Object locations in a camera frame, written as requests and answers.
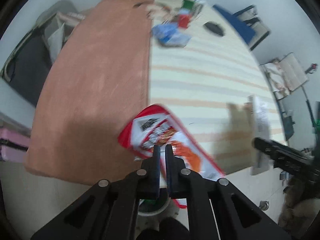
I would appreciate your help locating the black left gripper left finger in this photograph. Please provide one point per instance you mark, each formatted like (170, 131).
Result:
(107, 210)

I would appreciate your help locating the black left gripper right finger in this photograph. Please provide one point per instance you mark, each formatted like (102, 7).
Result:
(217, 209)

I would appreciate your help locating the red white snack bag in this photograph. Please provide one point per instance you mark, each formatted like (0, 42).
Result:
(155, 125)

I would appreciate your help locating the blue tissue packet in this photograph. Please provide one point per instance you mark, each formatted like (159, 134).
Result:
(168, 35)

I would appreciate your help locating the green white carton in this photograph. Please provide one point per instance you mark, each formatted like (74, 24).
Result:
(189, 10)

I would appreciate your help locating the white trash bin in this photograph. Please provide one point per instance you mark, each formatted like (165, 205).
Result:
(149, 208)

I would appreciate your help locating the pink suitcase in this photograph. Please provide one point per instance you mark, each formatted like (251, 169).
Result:
(13, 146)

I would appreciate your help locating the pink brown tablecloth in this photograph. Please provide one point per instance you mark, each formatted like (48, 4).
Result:
(97, 84)

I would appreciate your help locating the blue cushion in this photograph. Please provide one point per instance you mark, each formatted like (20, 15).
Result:
(246, 32)

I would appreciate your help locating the grey chair with bag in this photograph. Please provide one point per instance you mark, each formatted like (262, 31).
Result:
(29, 64)

